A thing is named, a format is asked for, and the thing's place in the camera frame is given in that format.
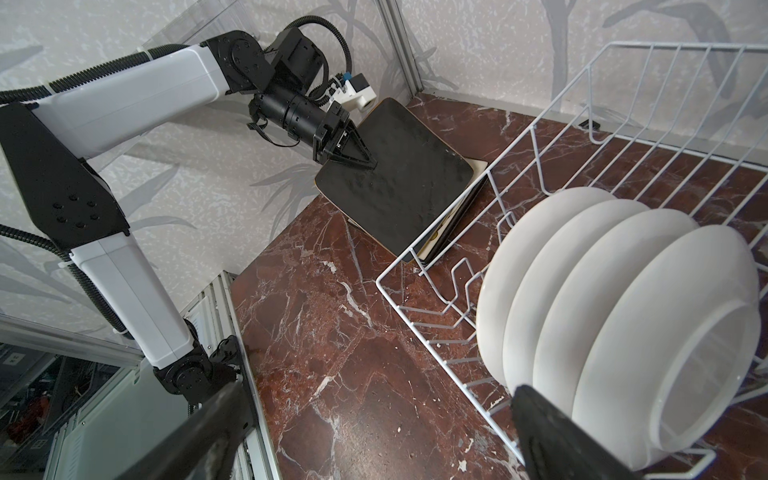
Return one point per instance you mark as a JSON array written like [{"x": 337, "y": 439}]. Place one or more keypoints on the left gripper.
[{"x": 330, "y": 133}]

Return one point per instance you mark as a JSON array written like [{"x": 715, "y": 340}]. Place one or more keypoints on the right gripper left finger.
[{"x": 206, "y": 444}]

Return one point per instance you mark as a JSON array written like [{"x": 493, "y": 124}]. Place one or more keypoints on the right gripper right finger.
[{"x": 558, "y": 444}]

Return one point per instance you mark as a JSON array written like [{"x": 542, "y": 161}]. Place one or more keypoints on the black square plate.
[
  {"x": 416, "y": 178},
  {"x": 438, "y": 237}
]

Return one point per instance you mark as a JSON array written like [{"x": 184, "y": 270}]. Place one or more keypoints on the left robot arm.
[{"x": 70, "y": 147}]

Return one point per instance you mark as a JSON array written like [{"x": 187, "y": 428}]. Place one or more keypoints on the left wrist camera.
[{"x": 353, "y": 92}]

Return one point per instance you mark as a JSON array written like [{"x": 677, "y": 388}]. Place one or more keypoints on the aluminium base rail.
[{"x": 133, "y": 428}]

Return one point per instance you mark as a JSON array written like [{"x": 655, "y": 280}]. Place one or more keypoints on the white wire dish rack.
[{"x": 644, "y": 125}]

